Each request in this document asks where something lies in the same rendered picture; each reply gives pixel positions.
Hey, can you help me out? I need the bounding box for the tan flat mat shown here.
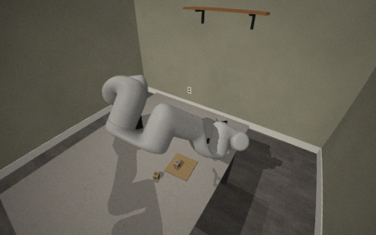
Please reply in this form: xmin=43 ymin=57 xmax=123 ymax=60
xmin=164 ymin=153 xmax=198 ymax=181

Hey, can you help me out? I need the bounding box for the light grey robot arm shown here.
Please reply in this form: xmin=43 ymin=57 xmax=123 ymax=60
xmin=102 ymin=75 xmax=250 ymax=159

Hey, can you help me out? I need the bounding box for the tan block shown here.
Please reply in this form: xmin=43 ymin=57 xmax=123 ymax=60
xmin=173 ymin=159 xmax=181 ymax=168
xmin=153 ymin=172 xmax=160 ymax=180

